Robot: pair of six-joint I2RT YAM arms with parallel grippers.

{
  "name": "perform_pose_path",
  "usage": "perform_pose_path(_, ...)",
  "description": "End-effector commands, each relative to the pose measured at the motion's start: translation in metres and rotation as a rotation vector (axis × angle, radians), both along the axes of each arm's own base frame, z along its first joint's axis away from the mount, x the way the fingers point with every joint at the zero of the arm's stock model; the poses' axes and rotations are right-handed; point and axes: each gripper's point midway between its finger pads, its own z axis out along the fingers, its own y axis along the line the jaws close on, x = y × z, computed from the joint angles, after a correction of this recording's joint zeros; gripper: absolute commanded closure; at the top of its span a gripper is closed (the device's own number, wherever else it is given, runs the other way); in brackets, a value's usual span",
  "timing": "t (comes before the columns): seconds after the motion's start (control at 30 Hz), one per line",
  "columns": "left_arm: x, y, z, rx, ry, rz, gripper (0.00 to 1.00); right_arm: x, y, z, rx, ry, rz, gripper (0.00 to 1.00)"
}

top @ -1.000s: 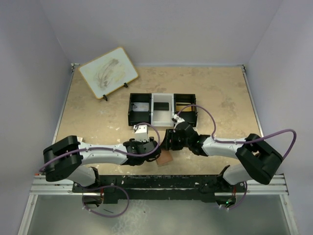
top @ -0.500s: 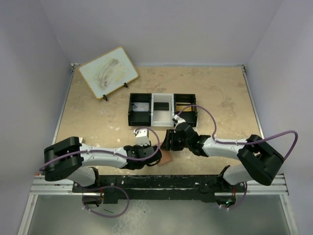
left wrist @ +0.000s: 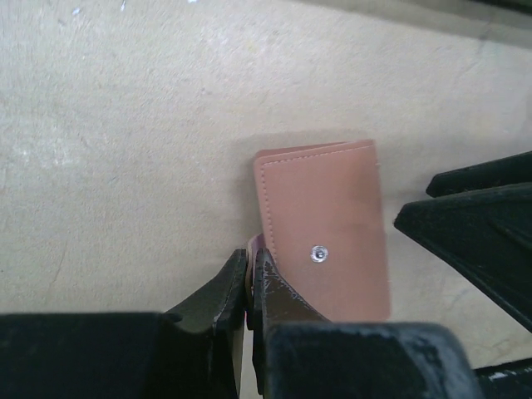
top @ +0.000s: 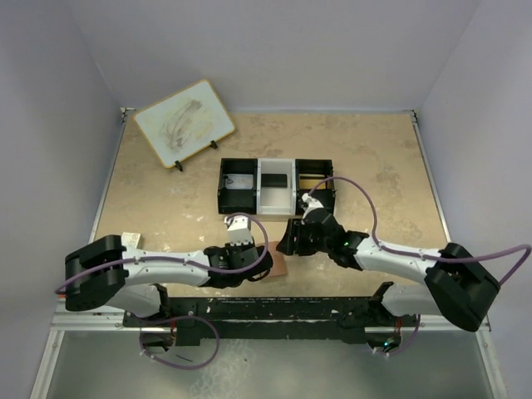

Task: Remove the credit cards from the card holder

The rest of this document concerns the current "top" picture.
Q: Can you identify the black right bin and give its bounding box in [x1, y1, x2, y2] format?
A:
[295, 159, 336, 216]

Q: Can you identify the silver card in bin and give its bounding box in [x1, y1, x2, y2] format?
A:
[224, 174, 254, 190]

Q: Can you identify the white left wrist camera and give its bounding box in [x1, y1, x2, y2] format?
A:
[224, 215, 254, 247]

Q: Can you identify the whiteboard with orange frame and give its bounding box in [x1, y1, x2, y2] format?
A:
[132, 79, 236, 170]

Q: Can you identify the black left bin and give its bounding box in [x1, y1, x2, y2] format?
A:
[217, 158, 258, 214]

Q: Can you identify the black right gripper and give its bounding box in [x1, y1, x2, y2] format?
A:
[277, 219, 332, 257]

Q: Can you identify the white middle bin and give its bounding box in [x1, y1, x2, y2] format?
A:
[256, 158, 297, 216]

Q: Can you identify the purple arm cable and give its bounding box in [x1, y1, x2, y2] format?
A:
[56, 213, 271, 295]
[307, 176, 532, 288]

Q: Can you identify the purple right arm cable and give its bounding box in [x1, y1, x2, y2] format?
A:
[307, 176, 532, 288]

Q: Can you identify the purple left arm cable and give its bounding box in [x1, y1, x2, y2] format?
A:
[56, 213, 271, 295]

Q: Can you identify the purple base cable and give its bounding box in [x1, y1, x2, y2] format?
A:
[139, 313, 221, 370]
[372, 311, 421, 359]

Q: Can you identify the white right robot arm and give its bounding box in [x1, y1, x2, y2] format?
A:
[277, 209, 500, 332]

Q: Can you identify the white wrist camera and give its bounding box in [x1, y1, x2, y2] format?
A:
[301, 193, 323, 218]
[224, 215, 254, 247]

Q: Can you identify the black card in bin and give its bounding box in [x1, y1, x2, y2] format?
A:
[261, 174, 288, 189]

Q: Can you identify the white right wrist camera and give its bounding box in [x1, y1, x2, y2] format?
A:
[301, 193, 323, 218]

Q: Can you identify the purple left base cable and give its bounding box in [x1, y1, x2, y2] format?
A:
[139, 313, 221, 370]

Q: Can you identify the black bin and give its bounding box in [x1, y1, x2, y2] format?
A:
[217, 158, 258, 214]
[295, 159, 336, 216]

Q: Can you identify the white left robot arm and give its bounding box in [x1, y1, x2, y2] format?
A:
[59, 234, 273, 326]

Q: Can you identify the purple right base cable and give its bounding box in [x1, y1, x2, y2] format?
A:
[372, 311, 421, 359]

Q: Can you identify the gold card in bin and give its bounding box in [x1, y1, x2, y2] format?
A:
[298, 175, 327, 190]

